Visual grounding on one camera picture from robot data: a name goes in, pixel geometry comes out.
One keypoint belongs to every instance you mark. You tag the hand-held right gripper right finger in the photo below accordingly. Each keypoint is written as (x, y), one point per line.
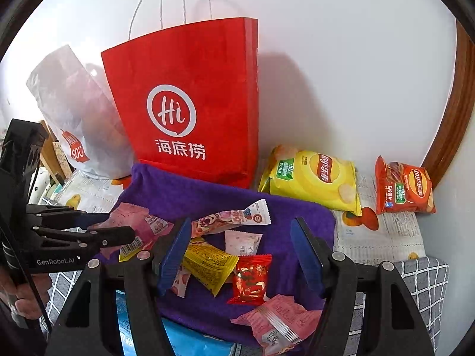
(306, 259)

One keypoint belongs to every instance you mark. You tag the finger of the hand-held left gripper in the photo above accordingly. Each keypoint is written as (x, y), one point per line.
(66, 216)
(92, 238)

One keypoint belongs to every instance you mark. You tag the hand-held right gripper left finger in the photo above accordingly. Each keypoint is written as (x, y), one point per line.
(174, 256)

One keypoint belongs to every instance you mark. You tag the yellow snack packet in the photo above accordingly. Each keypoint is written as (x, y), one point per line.
(207, 263)

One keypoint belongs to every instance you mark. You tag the pink barcode snack packet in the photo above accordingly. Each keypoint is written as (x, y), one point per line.
(144, 226)

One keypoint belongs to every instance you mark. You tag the red snack packet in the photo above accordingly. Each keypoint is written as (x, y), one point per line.
(250, 280)

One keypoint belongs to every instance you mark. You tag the small pale pink packet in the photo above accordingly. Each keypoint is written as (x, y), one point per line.
(243, 243)

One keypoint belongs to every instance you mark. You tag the pink panda snack packet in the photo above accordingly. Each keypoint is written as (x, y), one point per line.
(278, 319)

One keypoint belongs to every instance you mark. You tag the white strawberry print packet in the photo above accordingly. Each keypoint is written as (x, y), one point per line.
(230, 218)

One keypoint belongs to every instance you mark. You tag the person's left hand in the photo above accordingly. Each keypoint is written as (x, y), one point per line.
(35, 293)

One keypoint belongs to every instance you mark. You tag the small strawberry snack packet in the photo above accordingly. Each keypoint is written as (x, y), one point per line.
(182, 283)

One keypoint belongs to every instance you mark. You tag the cardboard box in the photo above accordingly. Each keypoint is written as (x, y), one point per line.
(55, 155)

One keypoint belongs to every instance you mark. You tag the purple cloth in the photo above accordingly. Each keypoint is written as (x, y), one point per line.
(222, 200)

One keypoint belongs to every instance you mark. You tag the yellow chips bag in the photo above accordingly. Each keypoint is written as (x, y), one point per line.
(311, 181)

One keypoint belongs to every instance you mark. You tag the blue tissue pack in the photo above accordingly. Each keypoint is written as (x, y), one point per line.
(193, 343)

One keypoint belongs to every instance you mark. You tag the white plastic bag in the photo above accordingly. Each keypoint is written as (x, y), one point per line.
(74, 100)

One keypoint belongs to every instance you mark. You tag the orange chips bag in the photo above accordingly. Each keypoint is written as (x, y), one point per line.
(404, 189)

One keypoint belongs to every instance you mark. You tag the grey grid bedsheet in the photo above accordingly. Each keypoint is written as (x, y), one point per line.
(426, 278)

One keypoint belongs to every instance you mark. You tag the red paper bag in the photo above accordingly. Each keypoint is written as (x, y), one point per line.
(193, 74)

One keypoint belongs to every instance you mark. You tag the brown wooden frame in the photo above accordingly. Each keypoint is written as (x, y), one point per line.
(456, 100)

